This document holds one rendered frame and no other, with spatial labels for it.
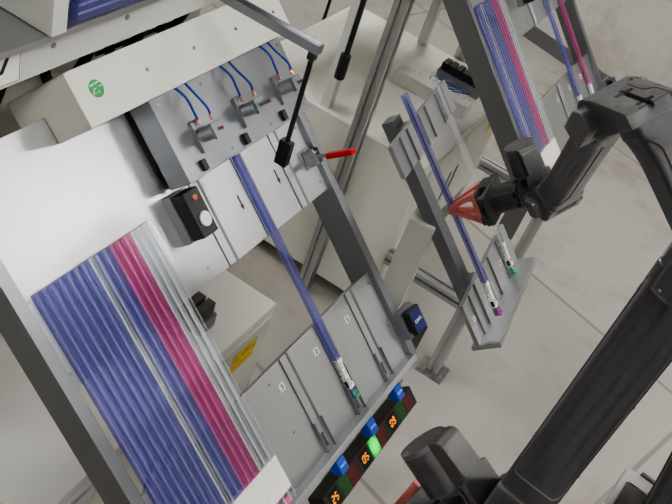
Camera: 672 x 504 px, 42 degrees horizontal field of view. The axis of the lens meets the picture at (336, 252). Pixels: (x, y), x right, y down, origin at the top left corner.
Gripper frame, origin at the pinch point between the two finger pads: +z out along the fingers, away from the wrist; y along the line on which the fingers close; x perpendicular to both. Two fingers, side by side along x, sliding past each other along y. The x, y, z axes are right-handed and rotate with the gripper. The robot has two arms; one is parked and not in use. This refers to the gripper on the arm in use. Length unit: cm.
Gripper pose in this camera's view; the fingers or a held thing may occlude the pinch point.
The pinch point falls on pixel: (453, 208)
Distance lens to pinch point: 173.9
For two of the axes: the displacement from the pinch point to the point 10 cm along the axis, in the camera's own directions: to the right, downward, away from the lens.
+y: -4.0, 5.1, -7.6
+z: -8.2, 1.7, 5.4
